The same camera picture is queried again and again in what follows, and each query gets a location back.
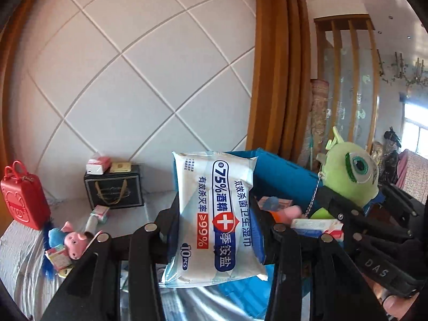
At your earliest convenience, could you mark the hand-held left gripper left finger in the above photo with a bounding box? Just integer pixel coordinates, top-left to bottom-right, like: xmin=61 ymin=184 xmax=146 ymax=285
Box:
xmin=42 ymin=197 xmax=181 ymax=321

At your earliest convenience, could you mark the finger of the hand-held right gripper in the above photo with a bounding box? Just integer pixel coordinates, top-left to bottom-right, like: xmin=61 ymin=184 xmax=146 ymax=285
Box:
xmin=314 ymin=186 xmax=409 ymax=259
xmin=374 ymin=183 xmax=422 ymax=239

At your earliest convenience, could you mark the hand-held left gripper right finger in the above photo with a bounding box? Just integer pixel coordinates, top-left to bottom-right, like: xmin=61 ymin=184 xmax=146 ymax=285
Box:
xmin=253 ymin=197 xmax=383 ymax=321

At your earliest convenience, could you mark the white red blue box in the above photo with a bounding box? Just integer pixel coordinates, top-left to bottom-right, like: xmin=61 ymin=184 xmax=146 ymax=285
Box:
xmin=290 ymin=218 xmax=345 ymax=241

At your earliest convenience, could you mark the green one-eyed monster plush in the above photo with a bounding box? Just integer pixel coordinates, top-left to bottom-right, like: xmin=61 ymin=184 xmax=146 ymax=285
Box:
xmin=306 ymin=126 xmax=382 ymax=219

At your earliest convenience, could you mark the white wet wipes pack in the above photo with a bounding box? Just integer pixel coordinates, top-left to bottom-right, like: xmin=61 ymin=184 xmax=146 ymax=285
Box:
xmin=161 ymin=151 xmax=269 ymax=289

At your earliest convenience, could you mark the pink sanitary pad pack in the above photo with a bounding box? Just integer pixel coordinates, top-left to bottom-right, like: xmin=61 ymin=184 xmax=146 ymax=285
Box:
xmin=91 ymin=205 xmax=111 ymax=224

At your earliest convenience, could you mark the blue plastic crate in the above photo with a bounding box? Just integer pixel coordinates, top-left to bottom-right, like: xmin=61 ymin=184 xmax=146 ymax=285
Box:
xmin=172 ymin=147 xmax=326 ymax=308

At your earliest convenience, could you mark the person's right hand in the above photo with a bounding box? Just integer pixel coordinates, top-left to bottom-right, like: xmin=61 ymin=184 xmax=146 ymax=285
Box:
xmin=370 ymin=276 xmax=416 ymax=321

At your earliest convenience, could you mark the pink plush toy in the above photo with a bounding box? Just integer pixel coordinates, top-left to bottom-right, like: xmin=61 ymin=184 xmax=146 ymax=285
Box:
xmin=274 ymin=205 xmax=303 ymax=223

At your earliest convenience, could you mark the pink patterned cloth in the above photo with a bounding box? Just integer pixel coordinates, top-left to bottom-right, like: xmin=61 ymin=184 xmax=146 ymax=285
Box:
xmin=396 ymin=149 xmax=428 ymax=204

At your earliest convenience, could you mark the pink blue printed box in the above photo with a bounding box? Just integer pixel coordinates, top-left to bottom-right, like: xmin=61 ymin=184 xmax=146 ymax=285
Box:
xmin=257 ymin=196 xmax=294 ymax=212

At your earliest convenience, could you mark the black gift box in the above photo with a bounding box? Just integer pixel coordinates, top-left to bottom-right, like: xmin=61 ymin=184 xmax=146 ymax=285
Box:
xmin=83 ymin=164 xmax=145 ymax=211

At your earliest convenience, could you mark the white tube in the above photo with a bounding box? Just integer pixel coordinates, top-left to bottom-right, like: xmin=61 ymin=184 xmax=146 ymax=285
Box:
xmin=83 ymin=216 xmax=97 ymax=238

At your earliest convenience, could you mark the pink pig plush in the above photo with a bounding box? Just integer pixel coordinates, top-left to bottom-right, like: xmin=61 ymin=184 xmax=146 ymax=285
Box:
xmin=61 ymin=221 xmax=95 ymax=259

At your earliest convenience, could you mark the window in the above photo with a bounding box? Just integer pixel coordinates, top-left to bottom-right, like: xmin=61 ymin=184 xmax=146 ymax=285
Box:
xmin=399 ymin=87 xmax=428 ymax=154

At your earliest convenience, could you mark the red white tissue pack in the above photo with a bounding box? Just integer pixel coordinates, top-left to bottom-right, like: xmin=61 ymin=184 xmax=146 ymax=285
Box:
xmin=86 ymin=155 xmax=112 ymax=175

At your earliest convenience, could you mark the blue plush toy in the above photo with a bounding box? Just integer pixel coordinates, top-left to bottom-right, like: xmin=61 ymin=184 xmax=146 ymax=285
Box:
xmin=48 ymin=227 xmax=67 ymax=246

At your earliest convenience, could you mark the small pink green box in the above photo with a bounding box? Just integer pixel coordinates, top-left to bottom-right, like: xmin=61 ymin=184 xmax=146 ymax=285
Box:
xmin=45 ymin=246 xmax=72 ymax=271

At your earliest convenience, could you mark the rolled patterned carpet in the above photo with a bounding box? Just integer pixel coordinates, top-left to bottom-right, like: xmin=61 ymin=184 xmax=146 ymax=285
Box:
xmin=297 ymin=78 xmax=330 ymax=171

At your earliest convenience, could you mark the wooden screen divider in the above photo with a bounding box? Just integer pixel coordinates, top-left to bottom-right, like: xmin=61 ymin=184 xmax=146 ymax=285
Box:
xmin=314 ymin=13 xmax=382 ymax=161

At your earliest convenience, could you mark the red toy suitcase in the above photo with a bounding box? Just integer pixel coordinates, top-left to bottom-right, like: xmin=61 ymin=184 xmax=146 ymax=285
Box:
xmin=0 ymin=160 xmax=51 ymax=231

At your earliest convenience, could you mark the white quilted headboard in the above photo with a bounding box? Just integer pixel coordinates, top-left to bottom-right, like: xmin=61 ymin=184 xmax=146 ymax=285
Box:
xmin=7 ymin=0 xmax=258 ymax=204

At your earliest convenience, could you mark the teal mop handle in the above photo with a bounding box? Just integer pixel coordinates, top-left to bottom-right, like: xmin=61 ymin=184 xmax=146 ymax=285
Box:
xmin=306 ymin=135 xmax=316 ymax=171

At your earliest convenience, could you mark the wall vine decoration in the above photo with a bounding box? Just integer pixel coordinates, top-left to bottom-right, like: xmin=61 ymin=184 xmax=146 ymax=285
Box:
xmin=376 ymin=50 xmax=428 ymax=89

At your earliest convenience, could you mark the wooden headboard post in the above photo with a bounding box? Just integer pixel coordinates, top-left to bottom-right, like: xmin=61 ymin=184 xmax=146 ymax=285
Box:
xmin=246 ymin=0 xmax=316 ymax=161
xmin=0 ymin=0 xmax=51 ymax=188

